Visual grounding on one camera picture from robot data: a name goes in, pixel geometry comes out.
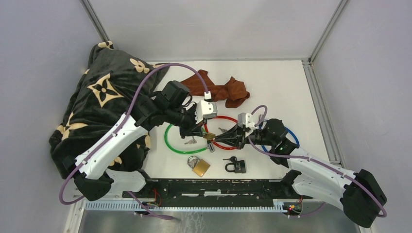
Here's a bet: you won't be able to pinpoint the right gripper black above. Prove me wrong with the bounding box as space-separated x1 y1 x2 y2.
215 122 275 150

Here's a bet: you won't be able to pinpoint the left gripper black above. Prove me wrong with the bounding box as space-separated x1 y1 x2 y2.
165 102 206 138

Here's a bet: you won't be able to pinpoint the green lock keys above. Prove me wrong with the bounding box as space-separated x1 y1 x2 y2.
184 136 197 145

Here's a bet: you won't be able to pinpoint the small brass padlock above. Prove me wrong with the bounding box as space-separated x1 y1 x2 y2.
203 132 216 142

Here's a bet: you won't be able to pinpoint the black padlock key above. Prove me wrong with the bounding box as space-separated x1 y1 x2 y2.
223 156 237 163

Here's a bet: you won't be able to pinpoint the green cable lock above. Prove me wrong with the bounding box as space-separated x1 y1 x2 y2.
163 124 208 155

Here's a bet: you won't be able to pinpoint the red cable lock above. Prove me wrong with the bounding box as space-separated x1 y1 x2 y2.
204 116 237 150

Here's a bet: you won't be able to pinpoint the blue cable lock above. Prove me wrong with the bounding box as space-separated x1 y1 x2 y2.
259 123 300 152

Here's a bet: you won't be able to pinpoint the black padlock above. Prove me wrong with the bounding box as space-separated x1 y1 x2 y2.
225 160 246 174

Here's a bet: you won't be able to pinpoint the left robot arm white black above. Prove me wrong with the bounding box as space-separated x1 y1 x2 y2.
72 81 217 201

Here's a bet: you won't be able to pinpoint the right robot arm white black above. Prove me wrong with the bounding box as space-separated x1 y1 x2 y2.
215 118 387 228

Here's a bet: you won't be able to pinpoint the brown cloth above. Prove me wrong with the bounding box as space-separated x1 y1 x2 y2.
181 69 250 108

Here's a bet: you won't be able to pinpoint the black floral blanket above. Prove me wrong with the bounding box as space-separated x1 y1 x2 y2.
49 41 168 179

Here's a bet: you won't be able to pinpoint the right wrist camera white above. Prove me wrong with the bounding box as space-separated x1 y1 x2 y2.
237 113 257 130

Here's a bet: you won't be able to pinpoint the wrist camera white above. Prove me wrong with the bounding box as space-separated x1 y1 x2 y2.
195 91 218 123
237 113 257 130

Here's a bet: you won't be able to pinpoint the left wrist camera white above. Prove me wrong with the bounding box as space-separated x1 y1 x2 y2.
195 91 218 123

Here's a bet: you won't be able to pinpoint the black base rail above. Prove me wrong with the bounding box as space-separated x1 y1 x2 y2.
134 179 310 207

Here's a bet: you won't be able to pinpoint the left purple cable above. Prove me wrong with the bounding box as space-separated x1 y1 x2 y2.
58 63 211 205

